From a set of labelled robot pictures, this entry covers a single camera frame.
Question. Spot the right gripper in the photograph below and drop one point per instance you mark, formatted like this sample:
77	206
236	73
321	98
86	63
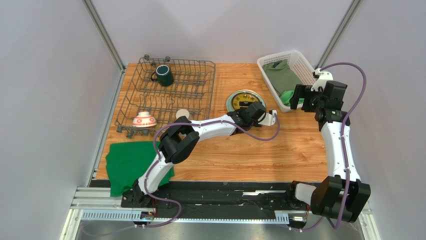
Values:
298	98

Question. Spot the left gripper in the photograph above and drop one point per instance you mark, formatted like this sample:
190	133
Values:
255	123

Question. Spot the yellow patterned plate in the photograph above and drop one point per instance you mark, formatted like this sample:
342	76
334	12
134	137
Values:
243	100

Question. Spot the light blue flower plate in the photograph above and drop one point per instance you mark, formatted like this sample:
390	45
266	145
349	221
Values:
228	101

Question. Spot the beige cup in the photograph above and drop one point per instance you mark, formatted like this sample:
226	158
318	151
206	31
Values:
183	113

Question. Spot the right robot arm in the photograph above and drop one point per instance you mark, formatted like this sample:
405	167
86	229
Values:
341	193

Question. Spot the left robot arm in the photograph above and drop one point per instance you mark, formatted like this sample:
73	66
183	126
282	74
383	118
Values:
178	139

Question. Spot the bright green microfiber towel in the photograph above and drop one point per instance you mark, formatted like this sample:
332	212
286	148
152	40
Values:
286	96

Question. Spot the olive green folded cloth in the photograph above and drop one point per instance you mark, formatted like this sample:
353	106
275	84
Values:
281	76

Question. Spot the white plastic basket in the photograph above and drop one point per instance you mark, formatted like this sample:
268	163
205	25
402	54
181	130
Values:
297	63

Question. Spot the dark green mug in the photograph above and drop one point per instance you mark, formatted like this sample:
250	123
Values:
163	75

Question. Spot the red white patterned bowl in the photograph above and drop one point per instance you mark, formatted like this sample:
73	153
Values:
144	119

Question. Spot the dark green cloth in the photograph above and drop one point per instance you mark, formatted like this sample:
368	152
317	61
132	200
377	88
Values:
126	162

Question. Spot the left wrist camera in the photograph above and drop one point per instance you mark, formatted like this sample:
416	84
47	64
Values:
268	119

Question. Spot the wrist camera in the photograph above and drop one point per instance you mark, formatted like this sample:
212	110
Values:
321	79
268	119

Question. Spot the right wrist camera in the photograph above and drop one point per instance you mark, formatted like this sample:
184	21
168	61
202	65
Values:
321	79

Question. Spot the grey wire dish rack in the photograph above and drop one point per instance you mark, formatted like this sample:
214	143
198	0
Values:
192	89

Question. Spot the right aluminium frame post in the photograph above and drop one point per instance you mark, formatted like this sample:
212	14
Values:
339	32

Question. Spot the aluminium frame post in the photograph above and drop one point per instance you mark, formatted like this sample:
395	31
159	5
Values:
339	32
96	19

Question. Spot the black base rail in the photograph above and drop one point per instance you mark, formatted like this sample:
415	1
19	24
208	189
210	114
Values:
218	200

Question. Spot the left aluminium frame post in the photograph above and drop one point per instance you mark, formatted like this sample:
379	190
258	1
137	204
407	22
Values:
96	19

